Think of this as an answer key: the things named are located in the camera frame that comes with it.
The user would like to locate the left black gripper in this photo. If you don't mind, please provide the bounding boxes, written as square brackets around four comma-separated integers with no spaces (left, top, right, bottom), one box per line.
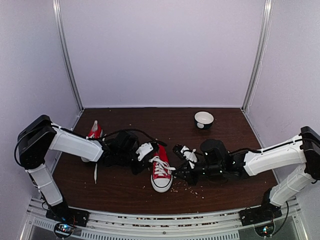
[117,147,152,176]

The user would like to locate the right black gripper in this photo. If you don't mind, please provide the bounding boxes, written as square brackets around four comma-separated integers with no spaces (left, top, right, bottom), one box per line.
[171,161,224,187]

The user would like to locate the red canvas sneaker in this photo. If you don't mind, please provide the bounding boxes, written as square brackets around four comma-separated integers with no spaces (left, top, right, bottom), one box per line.
[80,120,103,163]
[149,145,175,193]

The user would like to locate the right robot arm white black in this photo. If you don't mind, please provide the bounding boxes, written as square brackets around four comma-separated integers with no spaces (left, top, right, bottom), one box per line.
[172,126,320,222]

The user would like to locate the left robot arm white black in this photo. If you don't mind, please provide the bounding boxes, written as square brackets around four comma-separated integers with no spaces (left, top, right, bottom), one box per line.
[13,115,159,222]

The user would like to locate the black bowl white inside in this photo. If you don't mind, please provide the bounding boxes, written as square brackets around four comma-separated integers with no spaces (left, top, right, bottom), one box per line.
[194,111,215,130]

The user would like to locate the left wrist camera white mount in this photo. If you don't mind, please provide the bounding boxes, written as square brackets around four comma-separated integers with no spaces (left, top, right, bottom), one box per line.
[135,141,158,162]

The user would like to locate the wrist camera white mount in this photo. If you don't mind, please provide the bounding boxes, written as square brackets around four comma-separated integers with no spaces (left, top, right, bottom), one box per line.
[135,141,158,162]
[173,144,198,169]

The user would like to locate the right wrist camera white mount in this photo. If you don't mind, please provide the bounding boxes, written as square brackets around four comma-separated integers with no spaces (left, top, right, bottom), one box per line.
[173,144,198,169]

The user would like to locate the aluminium front rail frame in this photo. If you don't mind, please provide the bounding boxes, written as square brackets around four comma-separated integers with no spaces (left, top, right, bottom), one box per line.
[21,197,308,240]

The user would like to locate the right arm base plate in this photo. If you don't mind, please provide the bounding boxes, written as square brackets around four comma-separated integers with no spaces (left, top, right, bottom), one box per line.
[239,206,282,226]

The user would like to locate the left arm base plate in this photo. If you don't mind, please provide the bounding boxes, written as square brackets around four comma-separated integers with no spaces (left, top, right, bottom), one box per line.
[45,208,90,227]

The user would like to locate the right aluminium corner post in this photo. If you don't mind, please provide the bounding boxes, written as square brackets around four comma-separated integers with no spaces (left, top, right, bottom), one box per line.
[241,0,274,113]

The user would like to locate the aluminium corner post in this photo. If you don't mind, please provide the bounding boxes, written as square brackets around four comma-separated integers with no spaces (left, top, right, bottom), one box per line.
[52,0,84,112]
[241,0,274,113]

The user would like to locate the left aluminium corner post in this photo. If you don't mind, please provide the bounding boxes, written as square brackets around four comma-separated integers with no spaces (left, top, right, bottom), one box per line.
[52,0,84,112]

